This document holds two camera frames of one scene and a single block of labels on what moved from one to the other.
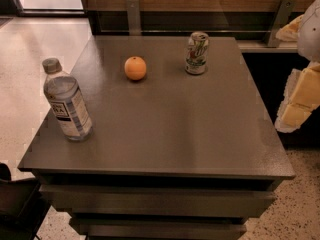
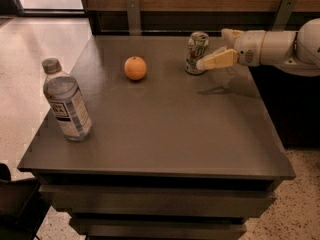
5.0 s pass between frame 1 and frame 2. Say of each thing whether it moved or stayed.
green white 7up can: stayed
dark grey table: stayed
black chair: stayed
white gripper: moved
